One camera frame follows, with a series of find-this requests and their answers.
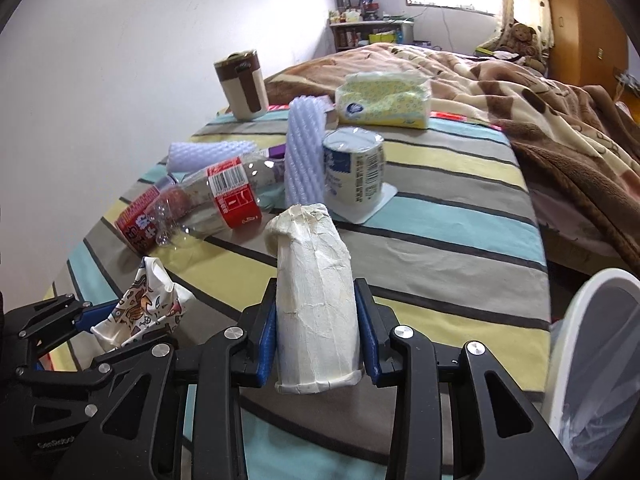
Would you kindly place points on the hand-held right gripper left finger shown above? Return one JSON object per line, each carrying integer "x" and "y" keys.
{"x": 267, "y": 337}

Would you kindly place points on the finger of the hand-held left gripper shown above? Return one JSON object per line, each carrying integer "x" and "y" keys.
{"x": 65, "y": 317}
{"x": 137, "y": 352}

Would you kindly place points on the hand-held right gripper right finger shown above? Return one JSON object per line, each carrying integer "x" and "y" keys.
{"x": 369, "y": 340}

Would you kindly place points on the printed paper cup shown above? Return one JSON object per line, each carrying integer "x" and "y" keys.
{"x": 145, "y": 302}

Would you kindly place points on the white paper cup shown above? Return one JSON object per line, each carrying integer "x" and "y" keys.
{"x": 315, "y": 290}

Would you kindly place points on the purple and white cream box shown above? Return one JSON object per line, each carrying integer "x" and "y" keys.
{"x": 277, "y": 150}

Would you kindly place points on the white trash bin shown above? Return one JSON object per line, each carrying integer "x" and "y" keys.
{"x": 595, "y": 360}

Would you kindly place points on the clear plastic bottle red label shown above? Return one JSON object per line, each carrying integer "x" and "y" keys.
{"x": 225, "y": 195}

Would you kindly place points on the white cup with foil lid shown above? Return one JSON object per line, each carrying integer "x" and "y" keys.
{"x": 355, "y": 170}

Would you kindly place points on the white foam net sleeve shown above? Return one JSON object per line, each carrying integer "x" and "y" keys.
{"x": 305, "y": 155}
{"x": 210, "y": 156}

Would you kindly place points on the yellow tissue pack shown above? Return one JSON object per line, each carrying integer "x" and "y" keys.
{"x": 382, "y": 100}

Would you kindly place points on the brown and cream tumbler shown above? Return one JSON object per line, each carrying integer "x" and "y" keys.
{"x": 240, "y": 85}

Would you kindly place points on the brown patterned blanket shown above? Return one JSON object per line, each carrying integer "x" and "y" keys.
{"x": 540, "y": 110}

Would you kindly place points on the cluttered shelf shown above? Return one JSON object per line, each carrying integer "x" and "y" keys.
{"x": 370, "y": 35}

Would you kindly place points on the brown teddy bear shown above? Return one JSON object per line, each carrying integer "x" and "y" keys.
{"x": 522, "y": 40}

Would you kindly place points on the patterned curtain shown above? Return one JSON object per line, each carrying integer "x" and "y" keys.
{"x": 525, "y": 0}

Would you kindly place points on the wooden wardrobe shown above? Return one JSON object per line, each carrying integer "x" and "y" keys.
{"x": 585, "y": 15}

